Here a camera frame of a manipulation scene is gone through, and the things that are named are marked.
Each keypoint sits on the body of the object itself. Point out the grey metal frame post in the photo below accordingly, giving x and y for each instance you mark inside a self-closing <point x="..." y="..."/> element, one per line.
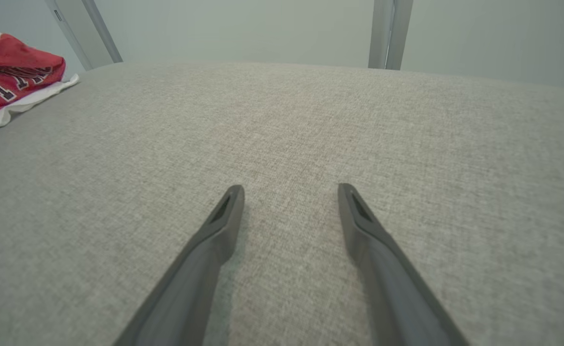
<point x="387" y="33"/>

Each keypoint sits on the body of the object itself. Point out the red white jersey garment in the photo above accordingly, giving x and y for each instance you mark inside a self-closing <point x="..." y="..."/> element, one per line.
<point x="13" y="67"/>

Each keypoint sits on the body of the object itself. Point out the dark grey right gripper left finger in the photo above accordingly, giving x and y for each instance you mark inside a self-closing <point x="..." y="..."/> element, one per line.
<point x="200" y="278"/>

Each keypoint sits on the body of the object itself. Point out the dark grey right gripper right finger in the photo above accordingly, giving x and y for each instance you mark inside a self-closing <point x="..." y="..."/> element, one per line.
<point x="387" y="278"/>

